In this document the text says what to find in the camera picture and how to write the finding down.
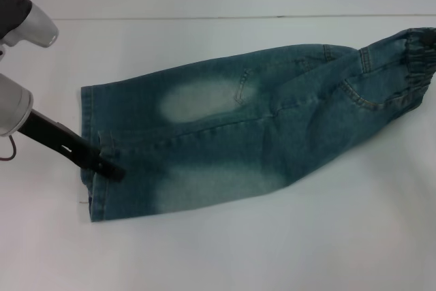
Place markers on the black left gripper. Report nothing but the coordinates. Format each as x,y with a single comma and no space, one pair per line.
59,139

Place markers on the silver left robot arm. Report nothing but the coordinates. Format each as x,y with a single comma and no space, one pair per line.
30,25

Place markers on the blue denim shorts with print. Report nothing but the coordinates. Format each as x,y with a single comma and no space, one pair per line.
238,134

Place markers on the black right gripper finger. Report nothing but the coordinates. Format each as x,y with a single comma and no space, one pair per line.
430,35

